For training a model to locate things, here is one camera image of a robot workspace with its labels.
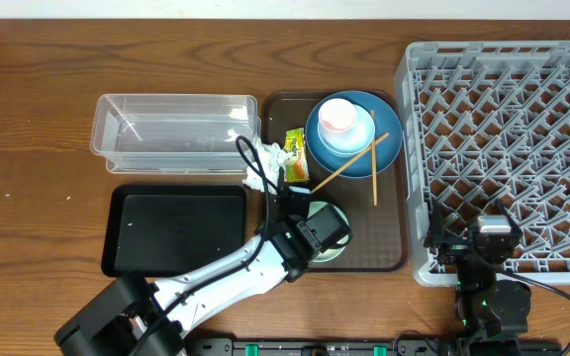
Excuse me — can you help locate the white tissue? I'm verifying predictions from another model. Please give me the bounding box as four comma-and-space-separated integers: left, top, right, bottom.
242, 138, 293, 195

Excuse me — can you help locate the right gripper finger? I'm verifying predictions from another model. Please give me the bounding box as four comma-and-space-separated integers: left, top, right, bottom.
428, 200, 444, 237
495, 200, 523, 235

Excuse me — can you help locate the brown serving tray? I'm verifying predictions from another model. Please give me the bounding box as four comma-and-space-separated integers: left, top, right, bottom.
262, 90, 409, 272

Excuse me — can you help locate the wooden chopstick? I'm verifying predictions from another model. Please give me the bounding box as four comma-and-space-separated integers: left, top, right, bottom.
370, 110, 378, 206

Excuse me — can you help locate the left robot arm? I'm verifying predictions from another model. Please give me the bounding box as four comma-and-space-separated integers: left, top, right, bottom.
54, 204, 350, 355

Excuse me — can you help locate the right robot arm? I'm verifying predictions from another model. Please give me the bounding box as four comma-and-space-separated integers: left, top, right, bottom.
424, 202, 531, 355

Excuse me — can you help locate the black plastic tray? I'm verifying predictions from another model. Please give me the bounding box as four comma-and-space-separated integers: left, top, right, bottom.
101, 184, 246, 277

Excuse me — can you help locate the yellow green snack wrapper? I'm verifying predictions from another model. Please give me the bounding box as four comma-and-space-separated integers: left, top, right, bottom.
284, 128, 309, 183

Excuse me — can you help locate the wooden chopstick diagonal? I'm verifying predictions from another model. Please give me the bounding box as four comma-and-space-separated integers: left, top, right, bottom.
311, 133, 390, 194

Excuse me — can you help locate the light blue bowl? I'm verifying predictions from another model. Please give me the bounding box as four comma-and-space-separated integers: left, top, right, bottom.
317, 105, 375, 157

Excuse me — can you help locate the grey dishwasher rack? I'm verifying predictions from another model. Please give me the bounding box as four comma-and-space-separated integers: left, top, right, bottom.
395, 41, 570, 287

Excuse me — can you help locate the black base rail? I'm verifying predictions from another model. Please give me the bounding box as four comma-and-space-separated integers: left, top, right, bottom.
185, 338, 562, 356

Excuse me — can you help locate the pink cup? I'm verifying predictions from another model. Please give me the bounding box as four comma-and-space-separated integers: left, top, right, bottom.
319, 98, 357, 133

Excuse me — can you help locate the clear plastic waste bin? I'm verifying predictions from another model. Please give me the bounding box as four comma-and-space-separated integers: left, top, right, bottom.
90, 94, 261, 175

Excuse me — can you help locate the dark blue plate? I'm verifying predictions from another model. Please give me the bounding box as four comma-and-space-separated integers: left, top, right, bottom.
305, 90, 403, 174

